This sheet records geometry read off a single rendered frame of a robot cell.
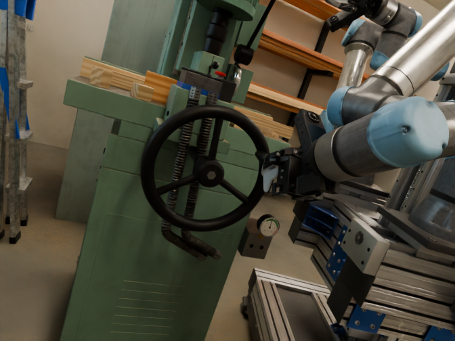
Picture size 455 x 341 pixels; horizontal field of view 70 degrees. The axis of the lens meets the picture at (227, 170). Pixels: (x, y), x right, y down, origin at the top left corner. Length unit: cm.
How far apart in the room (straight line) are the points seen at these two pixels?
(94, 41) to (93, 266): 259
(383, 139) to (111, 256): 78
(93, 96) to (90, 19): 253
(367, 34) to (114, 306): 133
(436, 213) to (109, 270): 86
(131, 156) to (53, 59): 257
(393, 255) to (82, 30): 303
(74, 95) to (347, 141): 62
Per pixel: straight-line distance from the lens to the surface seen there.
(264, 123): 108
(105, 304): 107
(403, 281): 93
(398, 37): 116
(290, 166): 54
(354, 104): 57
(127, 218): 92
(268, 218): 93
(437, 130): 42
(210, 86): 77
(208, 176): 68
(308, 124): 57
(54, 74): 338
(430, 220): 93
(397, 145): 39
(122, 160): 86
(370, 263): 86
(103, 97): 84
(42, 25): 339
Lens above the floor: 98
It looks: 13 degrees down
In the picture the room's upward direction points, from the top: 18 degrees clockwise
